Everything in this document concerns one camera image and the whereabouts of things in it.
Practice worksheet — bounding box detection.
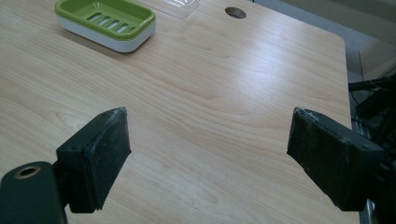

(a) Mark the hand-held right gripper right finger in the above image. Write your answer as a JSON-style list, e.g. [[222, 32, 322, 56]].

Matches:
[[286, 106, 387, 212]]

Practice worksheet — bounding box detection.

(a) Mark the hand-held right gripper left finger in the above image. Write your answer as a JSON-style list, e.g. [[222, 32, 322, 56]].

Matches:
[[55, 106, 133, 214]]

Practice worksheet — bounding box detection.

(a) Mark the green and white soap dish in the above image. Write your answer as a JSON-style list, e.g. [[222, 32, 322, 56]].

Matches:
[[54, 0, 157, 53]]

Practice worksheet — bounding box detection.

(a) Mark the black metal stand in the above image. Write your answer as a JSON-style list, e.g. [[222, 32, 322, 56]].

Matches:
[[347, 74, 396, 150]]

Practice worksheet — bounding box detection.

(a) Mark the clear plastic lid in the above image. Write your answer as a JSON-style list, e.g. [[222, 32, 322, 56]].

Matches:
[[136, 0, 200, 20]]

